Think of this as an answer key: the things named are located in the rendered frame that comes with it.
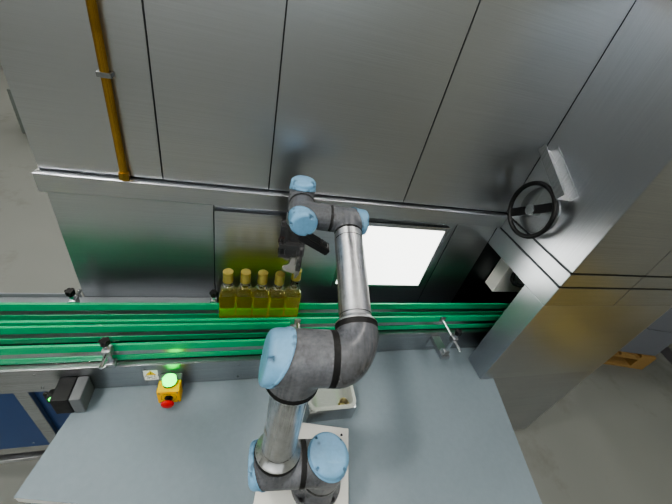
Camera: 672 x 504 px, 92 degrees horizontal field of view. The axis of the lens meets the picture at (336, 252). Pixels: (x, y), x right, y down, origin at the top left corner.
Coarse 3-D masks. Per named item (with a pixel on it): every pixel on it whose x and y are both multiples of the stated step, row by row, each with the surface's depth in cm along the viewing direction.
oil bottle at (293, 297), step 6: (288, 288) 119; (300, 288) 122; (288, 294) 119; (294, 294) 119; (300, 294) 120; (288, 300) 120; (294, 300) 121; (300, 300) 122; (288, 306) 122; (294, 306) 123; (288, 312) 124; (294, 312) 125
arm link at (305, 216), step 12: (300, 204) 86; (312, 204) 88; (324, 204) 89; (288, 216) 88; (300, 216) 83; (312, 216) 84; (324, 216) 87; (300, 228) 86; (312, 228) 86; (324, 228) 89
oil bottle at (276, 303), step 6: (270, 288) 119; (282, 288) 118; (270, 294) 117; (276, 294) 117; (282, 294) 117; (270, 300) 118; (276, 300) 118; (282, 300) 119; (270, 306) 119; (276, 306) 120; (282, 306) 121; (270, 312) 121; (276, 312) 122; (282, 312) 123
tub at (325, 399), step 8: (320, 392) 125; (328, 392) 125; (336, 392) 126; (344, 392) 125; (352, 392) 120; (312, 400) 121; (320, 400) 122; (328, 400) 123; (336, 400) 123; (352, 400) 118; (312, 408) 112; (320, 408) 112; (328, 408) 113; (336, 408) 114; (344, 408) 115
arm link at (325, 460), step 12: (324, 432) 91; (312, 444) 87; (324, 444) 88; (336, 444) 89; (312, 456) 85; (324, 456) 86; (336, 456) 87; (348, 456) 88; (312, 468) 84; (324, 468) 83; (336, 468) 84; (312, 480) 84; (324, 480) 83; (336, 480) 85; (312, 492) 90; (324, 492) 89
